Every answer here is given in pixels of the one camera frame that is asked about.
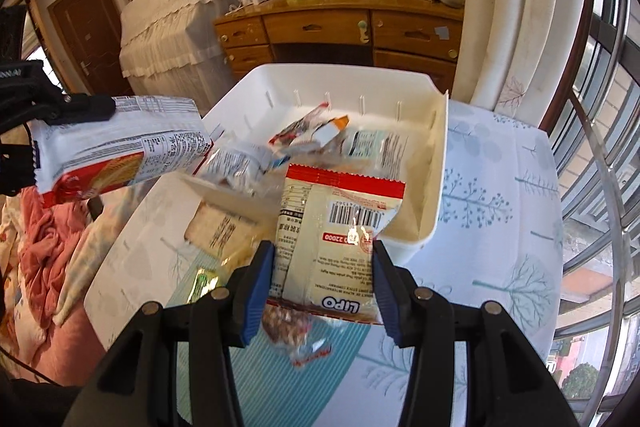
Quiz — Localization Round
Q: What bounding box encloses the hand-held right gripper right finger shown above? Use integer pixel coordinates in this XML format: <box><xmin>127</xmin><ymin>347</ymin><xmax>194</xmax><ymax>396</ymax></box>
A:
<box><xmin>372</xmin><ymin>239</ymin><xmax>581</xmax><ymax>427</ymax></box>

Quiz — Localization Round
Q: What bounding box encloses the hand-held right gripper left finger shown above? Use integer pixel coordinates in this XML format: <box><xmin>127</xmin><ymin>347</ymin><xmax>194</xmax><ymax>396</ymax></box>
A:
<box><xmin>60</xmin><ymin>241</ymin><xmax>277</xmax><ymax>427</ymax></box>

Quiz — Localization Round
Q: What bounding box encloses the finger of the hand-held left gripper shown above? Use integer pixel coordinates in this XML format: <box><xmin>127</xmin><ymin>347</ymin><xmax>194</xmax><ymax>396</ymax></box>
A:
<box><xmin>45</xmin><ymin>94</ymin><xmax>117</xmax><ymax>126</ymax></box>
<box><xmin>0</xmin><ymin>142</ymin><xmax>40</xmax><ymax>196</ymax></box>

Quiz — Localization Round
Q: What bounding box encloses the white red biscuit packet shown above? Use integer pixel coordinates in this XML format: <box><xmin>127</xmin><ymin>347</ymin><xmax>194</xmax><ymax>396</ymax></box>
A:
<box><xmin>31</xmin><ymin>95</ymin><xmax>215</xmax><ymax>208</ymax></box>

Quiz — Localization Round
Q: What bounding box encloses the beige cracker packet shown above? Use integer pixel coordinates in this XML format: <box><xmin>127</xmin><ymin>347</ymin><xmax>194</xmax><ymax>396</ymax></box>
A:
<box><xmin>184</xmin><ymin>201</ymin><xmax>258</xmax><ymax>261</ymax></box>

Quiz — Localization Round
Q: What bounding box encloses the cream red-edged snack packet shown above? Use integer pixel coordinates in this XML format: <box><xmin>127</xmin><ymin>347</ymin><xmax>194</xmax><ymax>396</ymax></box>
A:
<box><xmin>267</xmin><ymin>163</ymin><xmax>407</xmax><ymax>325</ymax></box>

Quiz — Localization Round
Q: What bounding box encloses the blue white snack packet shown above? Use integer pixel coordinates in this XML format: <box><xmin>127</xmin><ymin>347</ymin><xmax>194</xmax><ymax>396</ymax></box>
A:
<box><xmin>197</xmin><ymin>141</ymin><xmax>283</xmax><ymax>196</ymax></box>

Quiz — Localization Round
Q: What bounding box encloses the white plastic storage bin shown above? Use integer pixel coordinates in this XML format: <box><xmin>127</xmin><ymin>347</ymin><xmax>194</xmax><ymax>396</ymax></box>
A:
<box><xmin>180</xmin><ymin>63</ymin><xmax>449</xmax><ymax>258</ymax></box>

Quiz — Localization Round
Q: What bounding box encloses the clear packet of brown nuts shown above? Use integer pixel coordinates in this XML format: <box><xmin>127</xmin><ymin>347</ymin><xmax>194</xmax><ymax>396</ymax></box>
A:
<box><xmin>260</xmin><ymin>304</ymin><xmax>337</xmax><ymax>369</ymax></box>

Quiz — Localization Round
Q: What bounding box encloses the coral pink fleece blanket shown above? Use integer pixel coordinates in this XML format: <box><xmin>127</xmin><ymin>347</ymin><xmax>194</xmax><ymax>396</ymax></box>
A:
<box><xmin>17</xmin><ymin>191</ymin><xmax>97</xmax><ymax>305</ymax></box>

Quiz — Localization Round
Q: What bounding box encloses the brown wooden door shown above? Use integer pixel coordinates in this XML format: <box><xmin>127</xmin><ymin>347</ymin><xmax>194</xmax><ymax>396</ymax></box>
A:
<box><xmin>47</xmin><ymin>0</ymin><xmax>136</xmax><ymax>98</ymax></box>

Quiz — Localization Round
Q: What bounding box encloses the white lace furniture cover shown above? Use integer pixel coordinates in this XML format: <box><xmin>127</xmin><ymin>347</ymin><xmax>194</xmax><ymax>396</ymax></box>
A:
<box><xmin>119</xmin><ymin>0</ymin><xmax>237</xmax><ymax>114</ymax></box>

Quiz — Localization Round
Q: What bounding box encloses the floral fleece blanket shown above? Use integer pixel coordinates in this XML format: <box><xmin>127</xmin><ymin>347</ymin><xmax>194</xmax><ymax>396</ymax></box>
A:
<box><xmin>0</xmin><ymin>194</ymin><xmax>131</xmax><ymax>358</ymax></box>

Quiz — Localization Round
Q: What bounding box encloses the leaf printed tablecloth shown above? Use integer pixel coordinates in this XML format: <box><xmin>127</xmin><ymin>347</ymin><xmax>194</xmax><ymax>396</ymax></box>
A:
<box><xmin>82</xmin><ymin>99</ymin><xmax>566</xmax><ymax>427</ymax></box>

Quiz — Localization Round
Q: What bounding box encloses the clear labelled snack packet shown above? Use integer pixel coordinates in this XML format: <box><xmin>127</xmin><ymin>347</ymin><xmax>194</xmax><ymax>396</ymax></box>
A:
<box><xmin>340</xmin><ymin>127</ymin><xmax>408</xmax><ymax>170</ymax></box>

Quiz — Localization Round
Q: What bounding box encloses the red white snack packet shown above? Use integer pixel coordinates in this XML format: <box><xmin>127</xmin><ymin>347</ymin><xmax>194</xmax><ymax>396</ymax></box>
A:
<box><xmin>268</xmin><ymin>103</ymin><xmax>351</xmax><ymax>148</ymax></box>

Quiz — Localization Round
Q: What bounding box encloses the pink bed sheet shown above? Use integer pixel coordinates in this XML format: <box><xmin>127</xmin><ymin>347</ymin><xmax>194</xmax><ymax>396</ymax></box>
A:
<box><xmin>30</xmin><ymin>302</ymin><xmax>113</xmax><ymax>388</ymax></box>

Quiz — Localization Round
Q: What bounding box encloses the wooden desk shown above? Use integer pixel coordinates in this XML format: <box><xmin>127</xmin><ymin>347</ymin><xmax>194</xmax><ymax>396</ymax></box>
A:
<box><xmin>213</xmin><ymin>0</ymin><xmax>463</xmax><ymax>94</ymax></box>

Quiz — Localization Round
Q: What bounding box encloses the metal framed window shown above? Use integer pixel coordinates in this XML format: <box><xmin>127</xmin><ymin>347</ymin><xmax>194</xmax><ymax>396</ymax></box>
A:
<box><xmin>545</xmin><ymin>0</ymin><xmax>640</xmax><ymax>413</ymax></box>

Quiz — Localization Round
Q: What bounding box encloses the cream curtain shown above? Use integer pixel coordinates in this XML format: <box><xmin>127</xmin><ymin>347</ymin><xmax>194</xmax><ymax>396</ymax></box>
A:
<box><xmin>452</xmin><ymin>0</ymin><xmax>601</xmax><ymax>128</ymax></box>

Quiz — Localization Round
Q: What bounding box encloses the black cable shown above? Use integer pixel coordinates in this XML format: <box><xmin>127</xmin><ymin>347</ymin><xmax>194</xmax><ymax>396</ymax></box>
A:
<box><xmin>0</xmin><ymin>346</ymin><xmax>68</xmax><ymax>389</ymax></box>

